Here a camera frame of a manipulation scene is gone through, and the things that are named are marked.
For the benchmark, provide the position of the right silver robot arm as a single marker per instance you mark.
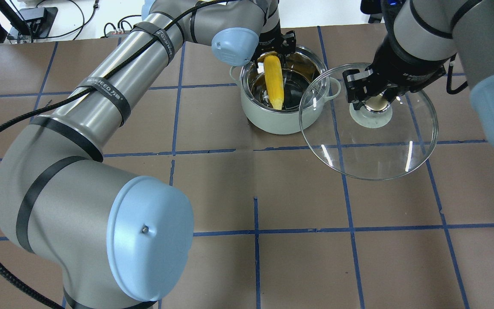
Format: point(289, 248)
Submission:
point(421, 36)

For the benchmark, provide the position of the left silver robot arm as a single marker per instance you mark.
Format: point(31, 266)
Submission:
point(121, 240)

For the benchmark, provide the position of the pale green cooking pot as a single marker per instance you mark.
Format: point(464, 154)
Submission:
point(285, 96)

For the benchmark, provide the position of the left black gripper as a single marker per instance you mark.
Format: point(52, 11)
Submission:
point(271, 39)

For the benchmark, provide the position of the glass pot lid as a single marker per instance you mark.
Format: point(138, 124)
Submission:
point(388, 137)

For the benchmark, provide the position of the yellow corn cob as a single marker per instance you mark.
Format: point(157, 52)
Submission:
point(274, 81)

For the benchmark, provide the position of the small orange connector board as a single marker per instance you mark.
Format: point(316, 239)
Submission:
point(116, 33)

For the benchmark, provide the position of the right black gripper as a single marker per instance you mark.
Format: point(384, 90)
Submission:
point(405, 64)

